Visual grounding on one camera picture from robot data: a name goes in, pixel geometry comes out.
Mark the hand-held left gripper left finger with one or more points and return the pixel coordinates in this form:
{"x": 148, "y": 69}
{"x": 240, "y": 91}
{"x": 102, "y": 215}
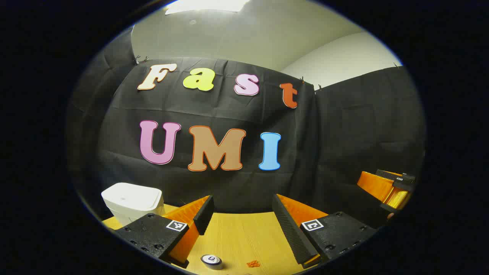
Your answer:
{"x": 204, "y": 215}

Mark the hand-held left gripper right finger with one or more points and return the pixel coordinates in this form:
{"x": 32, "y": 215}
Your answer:
{"x": 290, "y": 229}

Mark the wooden desktop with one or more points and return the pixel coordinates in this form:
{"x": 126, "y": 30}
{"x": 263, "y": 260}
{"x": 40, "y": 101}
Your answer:
{"x": 240, "y": 236}

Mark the ceiling light panel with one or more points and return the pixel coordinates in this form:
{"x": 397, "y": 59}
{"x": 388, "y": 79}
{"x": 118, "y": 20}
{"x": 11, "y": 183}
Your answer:
{"x": 206, "y": 5}

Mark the white desktop garbage bin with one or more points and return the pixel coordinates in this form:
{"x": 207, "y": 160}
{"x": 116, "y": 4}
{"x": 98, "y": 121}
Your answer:
{"x": 130, "y": 200}

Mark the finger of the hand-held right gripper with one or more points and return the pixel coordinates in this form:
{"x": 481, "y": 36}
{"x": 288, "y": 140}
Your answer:
{"x": 376, "y": 187}

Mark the silver pop can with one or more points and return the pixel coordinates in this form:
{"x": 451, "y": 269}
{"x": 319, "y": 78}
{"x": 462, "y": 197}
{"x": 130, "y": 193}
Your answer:
{"x": 211, "y": 261}

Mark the black backdrop cloth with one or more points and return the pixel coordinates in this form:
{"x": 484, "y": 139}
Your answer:
{"x": 344, "y": 145}

